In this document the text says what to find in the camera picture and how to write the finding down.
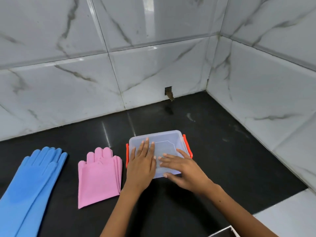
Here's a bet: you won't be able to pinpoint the person's right hand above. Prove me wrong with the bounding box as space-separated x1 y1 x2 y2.
158 148 214 196

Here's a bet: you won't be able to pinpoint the person's left hand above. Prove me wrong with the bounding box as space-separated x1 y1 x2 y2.
123 138 157 194

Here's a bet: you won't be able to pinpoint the clear plastic box orange latches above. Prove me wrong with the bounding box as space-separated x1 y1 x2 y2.
125 130 193 180

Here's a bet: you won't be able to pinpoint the person's right forearm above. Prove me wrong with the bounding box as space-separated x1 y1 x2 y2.
206 184 280 237

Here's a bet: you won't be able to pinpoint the person's left forearm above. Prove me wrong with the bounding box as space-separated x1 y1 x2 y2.
100 186 139 237

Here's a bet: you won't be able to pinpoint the pink rubber glove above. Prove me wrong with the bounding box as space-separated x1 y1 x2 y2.
78 147 120 210
112 155 123 195

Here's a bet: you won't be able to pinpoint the blue long rubber glove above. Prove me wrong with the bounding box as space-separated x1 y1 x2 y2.
21 152 68 237
0 146 63 237

